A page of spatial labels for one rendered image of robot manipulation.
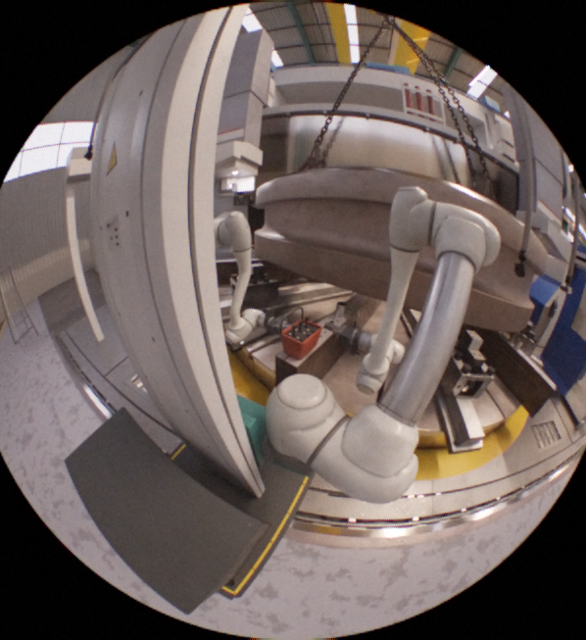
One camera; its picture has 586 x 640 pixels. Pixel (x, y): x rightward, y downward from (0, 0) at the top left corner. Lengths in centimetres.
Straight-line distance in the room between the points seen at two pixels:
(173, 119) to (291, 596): 158
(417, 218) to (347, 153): 423
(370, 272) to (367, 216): 43
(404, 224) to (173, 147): 52
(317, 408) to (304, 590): 122
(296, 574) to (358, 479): 105
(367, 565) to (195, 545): 110
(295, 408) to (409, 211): 54
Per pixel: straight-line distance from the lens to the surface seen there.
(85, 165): 316
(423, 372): 39
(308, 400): 39
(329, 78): 767
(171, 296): 18
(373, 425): 38
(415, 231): 56
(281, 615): 149
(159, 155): 18
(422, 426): 145
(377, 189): 139
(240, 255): 97
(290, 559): 136
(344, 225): 158
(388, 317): 66
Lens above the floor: 134
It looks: 30 degrees down
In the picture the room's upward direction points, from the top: 3 degrees clockwise
